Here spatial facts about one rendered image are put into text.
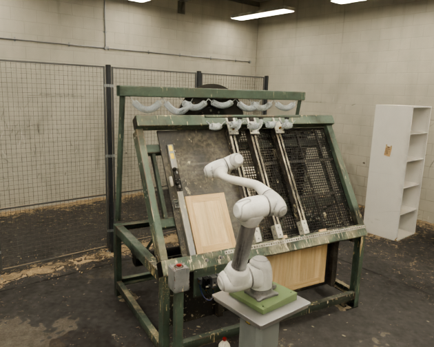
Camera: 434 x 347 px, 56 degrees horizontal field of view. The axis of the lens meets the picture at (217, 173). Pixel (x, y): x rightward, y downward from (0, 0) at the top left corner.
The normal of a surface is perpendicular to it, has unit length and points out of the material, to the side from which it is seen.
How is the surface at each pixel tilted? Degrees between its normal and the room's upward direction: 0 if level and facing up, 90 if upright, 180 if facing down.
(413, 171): 90
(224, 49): 90
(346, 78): 90
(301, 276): 90
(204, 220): 59
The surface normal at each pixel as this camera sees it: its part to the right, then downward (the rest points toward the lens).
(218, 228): 0.43, -0.34
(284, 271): 0.49, 0.18
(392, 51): -0.77, 0.10
